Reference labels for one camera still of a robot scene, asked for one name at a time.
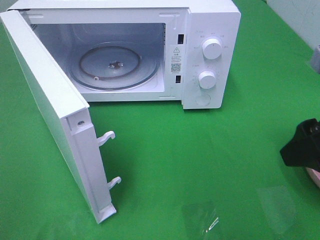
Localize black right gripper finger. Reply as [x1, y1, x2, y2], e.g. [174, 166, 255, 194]
[280, 118, 320, 172]

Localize pink round plate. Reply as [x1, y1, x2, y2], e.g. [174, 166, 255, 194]
[305, 167, 320, 188]

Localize round white door button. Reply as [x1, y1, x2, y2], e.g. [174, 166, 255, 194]
[195, 93, 211, 107]

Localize white microwave knob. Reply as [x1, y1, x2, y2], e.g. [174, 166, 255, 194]
[198, 71, 217, 90]
[202, 37, 223, 60]

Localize white microwave door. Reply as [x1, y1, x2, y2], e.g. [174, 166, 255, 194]
[0, 10, 121, 223]

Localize clear tape patch centre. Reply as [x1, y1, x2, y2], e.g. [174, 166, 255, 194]
[182, 201, 223, 240]

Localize white microwave oven body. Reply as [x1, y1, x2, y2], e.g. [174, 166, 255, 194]
[5, 0, 241, 109]

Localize glass microwave turntable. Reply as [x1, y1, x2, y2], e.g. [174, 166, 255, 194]
[69, 41, 164, 91]

